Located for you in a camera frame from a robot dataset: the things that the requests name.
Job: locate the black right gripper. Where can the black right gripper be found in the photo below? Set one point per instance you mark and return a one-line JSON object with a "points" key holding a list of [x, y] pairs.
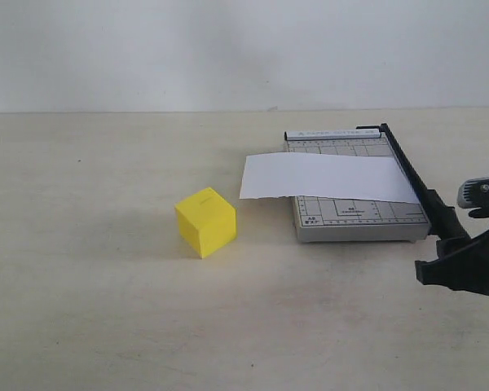
{"points": [[459, 265]]}

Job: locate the white paper sheet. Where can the white paper sheet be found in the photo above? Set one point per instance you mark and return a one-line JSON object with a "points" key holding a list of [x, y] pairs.
{"points": [[285, 174]]}

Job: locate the yellow foam cube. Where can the yellow foam cube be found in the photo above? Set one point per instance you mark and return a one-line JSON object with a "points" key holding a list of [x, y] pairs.
{"points": [[206, 221]]}

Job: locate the black cutter blade arm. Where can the black cutter blade arm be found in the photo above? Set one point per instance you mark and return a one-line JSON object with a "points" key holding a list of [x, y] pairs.
{"points": [[444, 222]]}

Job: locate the grey paper cutter base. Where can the grey paper cutter base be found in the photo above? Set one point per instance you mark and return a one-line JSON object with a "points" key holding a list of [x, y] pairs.
{"points": [[318, 219]]}

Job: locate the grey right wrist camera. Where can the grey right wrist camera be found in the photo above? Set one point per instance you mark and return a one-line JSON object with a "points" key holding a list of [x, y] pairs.
{"points": [[473, 194]]}

